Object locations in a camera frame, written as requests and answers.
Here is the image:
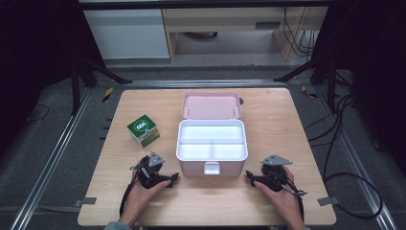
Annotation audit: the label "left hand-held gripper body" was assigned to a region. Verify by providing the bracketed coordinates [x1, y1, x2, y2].
[129, 150, 167, 190]

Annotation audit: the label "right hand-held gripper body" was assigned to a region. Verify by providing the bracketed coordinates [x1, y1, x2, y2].
[259, 154, 293, 193]

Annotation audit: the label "green and white carton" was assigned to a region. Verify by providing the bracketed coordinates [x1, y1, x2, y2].
[126, 114, 161, 150]

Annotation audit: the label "white divided tray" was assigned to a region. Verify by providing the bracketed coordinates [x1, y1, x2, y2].
[175, 119, 249, 162]

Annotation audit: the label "pink storage box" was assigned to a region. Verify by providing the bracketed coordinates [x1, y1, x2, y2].
[175, 91, 249, 178]

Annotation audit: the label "person's right hand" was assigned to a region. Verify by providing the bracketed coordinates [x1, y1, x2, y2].
[254, 166, 306, 230]

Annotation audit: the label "person's left hand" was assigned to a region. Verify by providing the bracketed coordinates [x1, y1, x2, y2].
[119, 162, 172, 228]

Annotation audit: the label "yellow and black tape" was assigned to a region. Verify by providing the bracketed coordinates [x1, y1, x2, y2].
[301, 84, 319, 100]
[101, 86, 115, 104]

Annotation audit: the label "black tripod stand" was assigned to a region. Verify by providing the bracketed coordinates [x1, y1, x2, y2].
[273, 57, 340, 113]
[70, 57, 134, 117]

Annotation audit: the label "white cabinet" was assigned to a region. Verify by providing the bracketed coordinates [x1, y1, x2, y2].
[83, 9, 170, 60]

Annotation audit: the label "light wooden desk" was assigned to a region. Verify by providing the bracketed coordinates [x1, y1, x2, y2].
[161, 7, 329, 63]

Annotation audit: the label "dark curtain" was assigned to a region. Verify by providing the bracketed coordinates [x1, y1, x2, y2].
[0, 0, 106, 157]
[314, 0, 406, 175]

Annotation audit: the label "right hand-held gripper cable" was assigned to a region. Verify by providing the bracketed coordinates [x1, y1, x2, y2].
[281, 178, 308, 222]

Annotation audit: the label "grey table bracket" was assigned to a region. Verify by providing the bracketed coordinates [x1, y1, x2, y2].
[74, 196, 98, 208]
[317, 195, 341, 207]

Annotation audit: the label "thick black floor cable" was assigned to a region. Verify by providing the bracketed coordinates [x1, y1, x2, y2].
[321, 94, 384, 220]

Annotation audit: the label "thin black floor cable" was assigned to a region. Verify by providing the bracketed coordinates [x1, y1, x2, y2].
[24, 103, 51, 125]

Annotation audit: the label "black hanging cables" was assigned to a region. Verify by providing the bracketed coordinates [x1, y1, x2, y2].
[282, 7, 321, 59]

